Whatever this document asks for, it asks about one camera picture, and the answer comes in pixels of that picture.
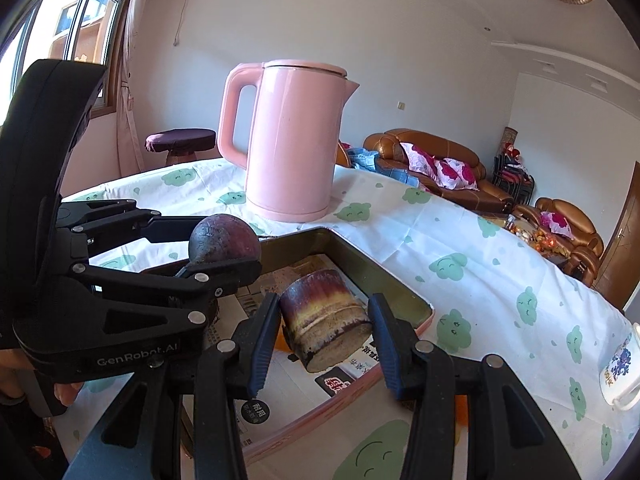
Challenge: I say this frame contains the brown leather armchair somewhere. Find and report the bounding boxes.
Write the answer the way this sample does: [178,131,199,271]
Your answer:
[515,198,605,288]

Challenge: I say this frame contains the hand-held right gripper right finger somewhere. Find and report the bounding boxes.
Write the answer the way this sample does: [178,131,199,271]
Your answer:
[367,292,583,480]

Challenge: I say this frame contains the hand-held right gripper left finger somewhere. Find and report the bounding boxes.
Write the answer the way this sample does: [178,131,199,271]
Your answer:
[65,292,282,480]

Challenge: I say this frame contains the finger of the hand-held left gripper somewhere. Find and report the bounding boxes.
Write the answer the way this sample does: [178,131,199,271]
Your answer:
[57,199,201,261]
[72,257,262,336]

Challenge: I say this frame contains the sugarcane piece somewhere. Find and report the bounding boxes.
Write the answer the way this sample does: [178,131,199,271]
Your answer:
[279,269,373,373]

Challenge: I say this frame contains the pink curtain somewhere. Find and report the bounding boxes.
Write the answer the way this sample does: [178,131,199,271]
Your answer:
[114,0,161,173]

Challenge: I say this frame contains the brown leather sofa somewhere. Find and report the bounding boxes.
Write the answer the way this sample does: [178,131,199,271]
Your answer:
[363,128,516,213]

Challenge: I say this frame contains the brown wooden door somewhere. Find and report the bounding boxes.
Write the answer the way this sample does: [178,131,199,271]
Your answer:
[592,160,640,311]

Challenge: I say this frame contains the white tablecloth with green clouds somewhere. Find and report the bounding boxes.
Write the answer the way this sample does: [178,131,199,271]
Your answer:
[50,157,640,480]

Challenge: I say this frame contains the person's left hand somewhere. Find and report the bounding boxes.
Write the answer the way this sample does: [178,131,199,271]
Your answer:
[52,381,85,407]

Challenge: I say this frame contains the pink electric kettle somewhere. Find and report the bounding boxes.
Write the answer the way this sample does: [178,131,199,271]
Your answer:
[216,60,361,222]

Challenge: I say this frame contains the blue patterned clothing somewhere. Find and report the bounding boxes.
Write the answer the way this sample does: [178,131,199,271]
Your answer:
[347,145,421,186]

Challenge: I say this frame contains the pink tin box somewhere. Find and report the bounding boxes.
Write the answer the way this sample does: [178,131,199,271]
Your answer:
[140,226,436,466]

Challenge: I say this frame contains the floral pillow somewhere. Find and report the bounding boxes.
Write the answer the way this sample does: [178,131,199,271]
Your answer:
[540,211,576,238]
[435,157,480,191]
[400,141,438,176]

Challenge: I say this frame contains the wooden coffee table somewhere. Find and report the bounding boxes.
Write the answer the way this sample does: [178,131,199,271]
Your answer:
[480,212,571,266]

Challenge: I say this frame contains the window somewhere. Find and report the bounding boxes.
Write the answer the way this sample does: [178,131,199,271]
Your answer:
[0,0,131,126]

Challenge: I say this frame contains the white mug with blue print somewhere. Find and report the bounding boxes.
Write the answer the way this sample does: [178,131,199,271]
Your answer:
[598,322,640,412]

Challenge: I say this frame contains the stool with purple cushion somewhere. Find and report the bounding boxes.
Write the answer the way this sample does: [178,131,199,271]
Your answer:
[145,128,217,167]

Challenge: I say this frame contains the purple round fruit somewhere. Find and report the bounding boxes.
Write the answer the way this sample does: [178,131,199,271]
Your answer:
[188,214,262,265]

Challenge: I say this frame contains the printed paper liner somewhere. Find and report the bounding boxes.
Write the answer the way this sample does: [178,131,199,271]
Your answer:
[215,255,401,451]

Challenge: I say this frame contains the stacked black chairs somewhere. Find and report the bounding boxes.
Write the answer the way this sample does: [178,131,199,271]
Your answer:
[492,152,536,206]

